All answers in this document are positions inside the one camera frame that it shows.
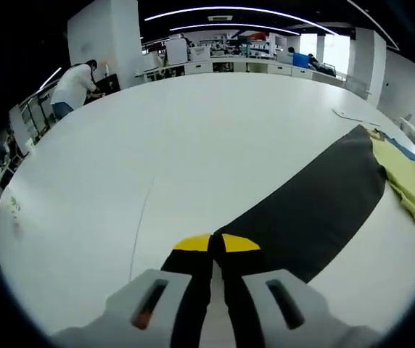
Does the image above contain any straight ceiling light strip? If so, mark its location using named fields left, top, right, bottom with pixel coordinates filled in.
left=346, top=0, right=400, bottom=51

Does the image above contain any long white counter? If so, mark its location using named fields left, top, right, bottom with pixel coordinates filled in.
left=134, top=54, right=347, bottom=88

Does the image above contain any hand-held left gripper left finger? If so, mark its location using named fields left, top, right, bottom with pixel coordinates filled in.
left=53, top=233, right=214, bottom=348

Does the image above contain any white template board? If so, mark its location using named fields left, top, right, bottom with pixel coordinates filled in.
left=332, top=107, right=382, bottom=128

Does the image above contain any black cabinet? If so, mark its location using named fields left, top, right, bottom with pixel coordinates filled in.
left=93, top=73, right=121, bottom=96

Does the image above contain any curved ceiling light strip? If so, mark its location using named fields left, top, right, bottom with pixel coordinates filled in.
left=169, top=22, right=301, bottom=36
left=144, top=4, right=340, bottom=36

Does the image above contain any grey mesh chair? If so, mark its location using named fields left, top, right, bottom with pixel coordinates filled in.
left=345, top=75, right=371, bottom=99

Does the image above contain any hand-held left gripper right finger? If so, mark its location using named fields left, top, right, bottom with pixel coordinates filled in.
left=215, top=233, right=393, bottom=348

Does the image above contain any white square pillar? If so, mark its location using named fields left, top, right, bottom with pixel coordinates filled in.
left=353, top=28, right=388, bottom=108
left=66, top=0, right=143, bottom=90

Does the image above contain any yellow blue dark garment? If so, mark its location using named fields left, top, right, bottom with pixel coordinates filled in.
left=213, top=124, right=415, bottom=284

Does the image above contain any white upright cabinet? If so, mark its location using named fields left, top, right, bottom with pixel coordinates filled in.
left=165, top=38, right=189, bottom=67

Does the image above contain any metal frame rack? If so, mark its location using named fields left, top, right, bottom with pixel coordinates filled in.
left=9, top=91, right=54, bottom=150

